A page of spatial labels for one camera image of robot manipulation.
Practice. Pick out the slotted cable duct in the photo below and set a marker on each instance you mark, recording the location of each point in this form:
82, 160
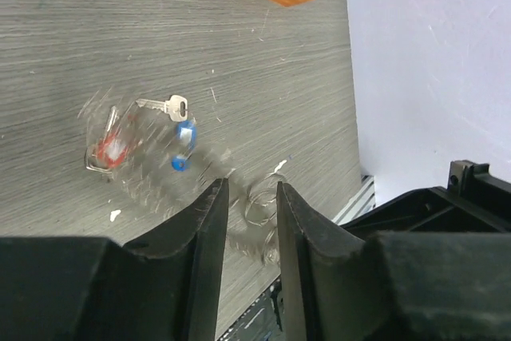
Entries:
363, 201

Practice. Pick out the red plastic key tag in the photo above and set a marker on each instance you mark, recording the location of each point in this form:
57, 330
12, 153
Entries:
115, 143

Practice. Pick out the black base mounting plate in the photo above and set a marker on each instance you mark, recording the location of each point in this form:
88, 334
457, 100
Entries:
263, 319

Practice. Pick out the large metal disc keyring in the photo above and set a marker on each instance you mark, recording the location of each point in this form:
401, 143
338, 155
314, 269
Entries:
147, 176

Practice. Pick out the silver key with blue tag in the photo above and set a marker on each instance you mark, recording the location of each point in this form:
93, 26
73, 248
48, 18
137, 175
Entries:
176, 108

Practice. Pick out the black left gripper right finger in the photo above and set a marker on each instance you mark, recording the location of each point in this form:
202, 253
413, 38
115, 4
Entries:
392, 285

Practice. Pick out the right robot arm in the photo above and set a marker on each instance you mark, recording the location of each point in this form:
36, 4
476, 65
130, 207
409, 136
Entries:
473, 201

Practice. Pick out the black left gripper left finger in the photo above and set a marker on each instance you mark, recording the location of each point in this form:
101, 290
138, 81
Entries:
163, 285

